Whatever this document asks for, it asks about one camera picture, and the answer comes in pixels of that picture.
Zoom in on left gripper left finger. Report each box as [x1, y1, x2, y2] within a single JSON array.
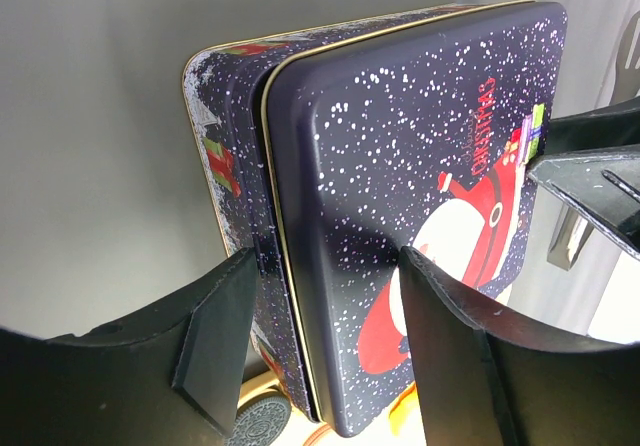
[[1, 249, 259, 445]]

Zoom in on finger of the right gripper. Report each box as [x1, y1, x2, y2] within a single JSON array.
[[528, 145, 639, 258]]

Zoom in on gold tin lid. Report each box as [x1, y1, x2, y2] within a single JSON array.
[[262, 1, 568, 437]]

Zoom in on yellow plastic tray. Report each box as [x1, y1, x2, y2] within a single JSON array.
[[237, 371, 426, 445]]

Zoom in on square cookie tin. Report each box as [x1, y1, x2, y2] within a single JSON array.
[[180, 0, 536, 407]]

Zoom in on black sandwich cookie top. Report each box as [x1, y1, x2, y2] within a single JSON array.
[[226, 395, 292, 446]]

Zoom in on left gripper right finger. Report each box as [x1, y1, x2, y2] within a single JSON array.
[[399, 247, 639, 445]]

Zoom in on metal serving tongs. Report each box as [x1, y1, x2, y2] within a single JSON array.
[[545, 14, 639, 231]]

